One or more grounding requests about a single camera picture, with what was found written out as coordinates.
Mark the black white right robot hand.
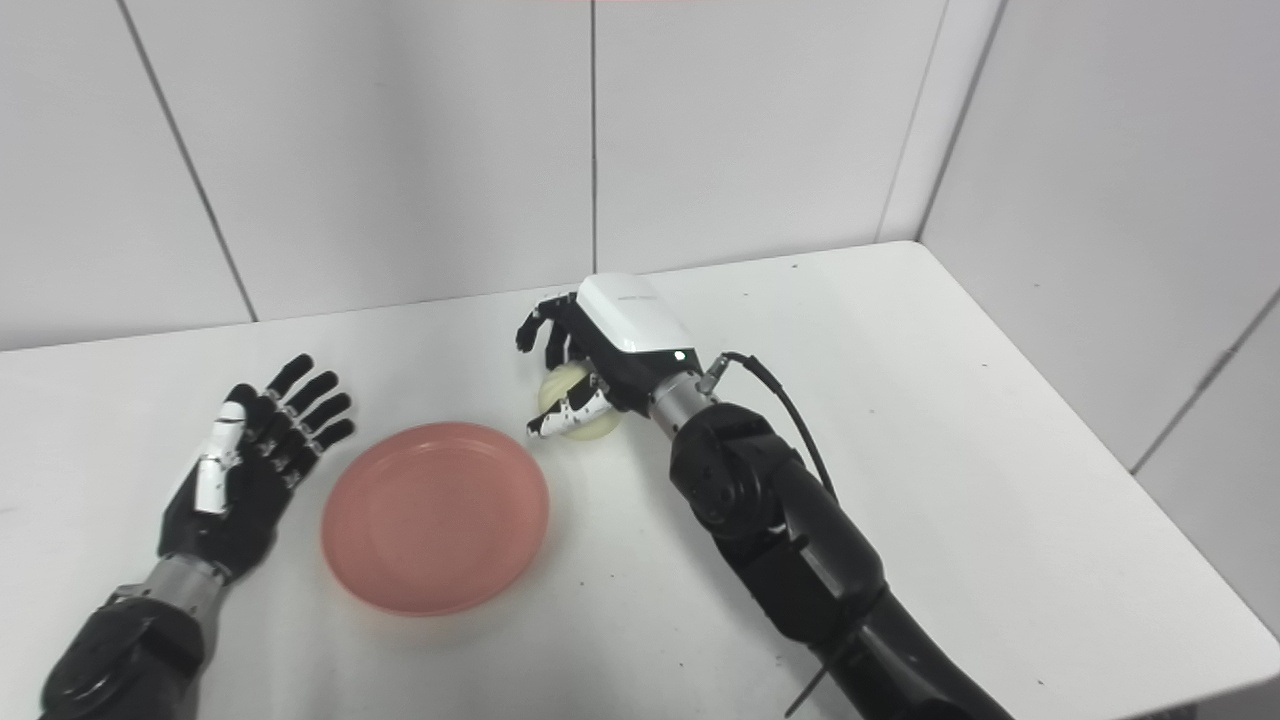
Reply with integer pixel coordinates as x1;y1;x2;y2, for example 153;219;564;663
516;273;706;441

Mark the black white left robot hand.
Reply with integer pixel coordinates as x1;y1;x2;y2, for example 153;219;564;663
157;353;357;581

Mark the cream steamed bun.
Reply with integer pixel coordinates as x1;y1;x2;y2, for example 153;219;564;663
538;362;623;441

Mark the pink round plate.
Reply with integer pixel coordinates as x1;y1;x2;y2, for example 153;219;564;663
321;422;551;617

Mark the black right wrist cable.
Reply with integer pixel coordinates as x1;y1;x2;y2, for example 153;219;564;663
700;352;841;717

